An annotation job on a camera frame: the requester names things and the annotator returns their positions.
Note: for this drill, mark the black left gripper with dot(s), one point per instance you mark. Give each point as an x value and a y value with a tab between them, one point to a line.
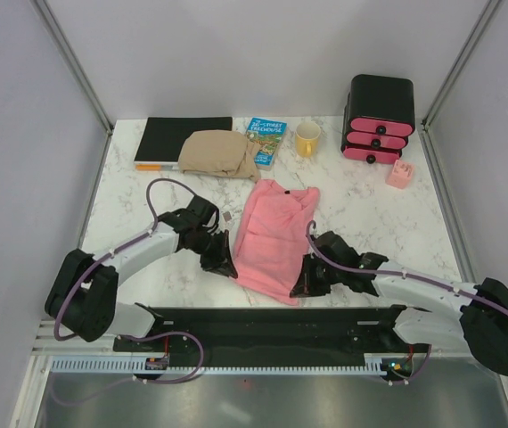
221	262

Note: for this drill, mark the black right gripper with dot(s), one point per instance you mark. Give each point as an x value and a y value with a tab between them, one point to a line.
306	285

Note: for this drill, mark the pink t shirt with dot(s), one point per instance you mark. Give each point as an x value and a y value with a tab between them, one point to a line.
271	242

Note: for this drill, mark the beige t shirt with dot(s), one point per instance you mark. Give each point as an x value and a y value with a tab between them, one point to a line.
219	153

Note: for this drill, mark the pink cube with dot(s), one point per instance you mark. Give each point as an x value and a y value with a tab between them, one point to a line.
401	174

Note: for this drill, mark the yellow mug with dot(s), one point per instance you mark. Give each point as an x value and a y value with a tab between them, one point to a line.
307	136

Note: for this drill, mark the black pink drawer unit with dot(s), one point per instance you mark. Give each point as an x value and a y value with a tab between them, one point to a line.
378	119

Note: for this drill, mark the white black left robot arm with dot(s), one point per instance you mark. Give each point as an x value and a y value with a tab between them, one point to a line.
83	297

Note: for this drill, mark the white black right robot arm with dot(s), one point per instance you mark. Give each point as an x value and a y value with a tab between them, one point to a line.
448	315

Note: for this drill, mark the orange pencil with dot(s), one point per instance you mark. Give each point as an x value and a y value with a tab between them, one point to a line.
156	167

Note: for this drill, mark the black notebook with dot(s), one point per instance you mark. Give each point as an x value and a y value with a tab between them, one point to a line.
163	138

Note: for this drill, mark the blue treehouse book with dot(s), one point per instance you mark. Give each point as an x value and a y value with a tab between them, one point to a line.
268	134

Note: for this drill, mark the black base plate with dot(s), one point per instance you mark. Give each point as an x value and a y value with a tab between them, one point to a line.
294	336

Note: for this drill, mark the white slotted cable duct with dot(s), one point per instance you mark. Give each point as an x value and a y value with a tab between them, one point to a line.
141	365

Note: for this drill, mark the left aluminium frame post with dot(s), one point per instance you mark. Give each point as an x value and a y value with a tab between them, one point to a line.
56	33

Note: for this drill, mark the aluminium frame post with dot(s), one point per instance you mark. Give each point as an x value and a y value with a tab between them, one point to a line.
56	33
478	31

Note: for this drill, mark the right aluminium frame post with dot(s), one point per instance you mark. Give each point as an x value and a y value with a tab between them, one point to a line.
478	31

